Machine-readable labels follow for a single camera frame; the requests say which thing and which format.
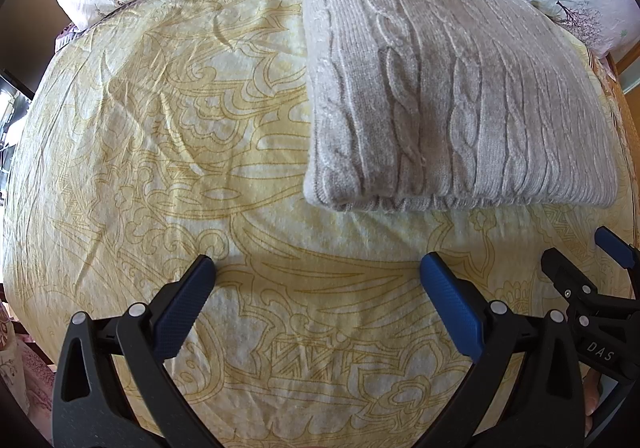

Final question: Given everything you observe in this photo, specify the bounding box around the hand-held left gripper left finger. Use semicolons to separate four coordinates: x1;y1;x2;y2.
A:
51;254;217;448

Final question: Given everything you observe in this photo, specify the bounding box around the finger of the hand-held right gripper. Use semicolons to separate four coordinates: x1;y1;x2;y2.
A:
542;248;602;303
594;226;640;273

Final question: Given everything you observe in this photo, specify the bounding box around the orange striped blanket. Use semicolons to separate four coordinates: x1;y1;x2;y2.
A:
587;50;632;139

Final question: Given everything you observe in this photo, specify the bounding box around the yellow patterned bedsheet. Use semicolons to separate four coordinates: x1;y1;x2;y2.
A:
2;0;640;448

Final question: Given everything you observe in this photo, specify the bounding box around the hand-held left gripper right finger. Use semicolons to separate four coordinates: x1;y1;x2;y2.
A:
419;252;587;448

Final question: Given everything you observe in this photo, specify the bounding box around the person's right hand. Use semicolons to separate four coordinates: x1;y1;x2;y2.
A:
583;369;610;435

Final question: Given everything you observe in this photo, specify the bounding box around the cream cable knit sweater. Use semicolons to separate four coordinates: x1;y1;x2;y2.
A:
301;0;619;214

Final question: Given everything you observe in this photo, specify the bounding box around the floral cloth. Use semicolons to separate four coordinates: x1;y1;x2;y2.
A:
0;300;57;431

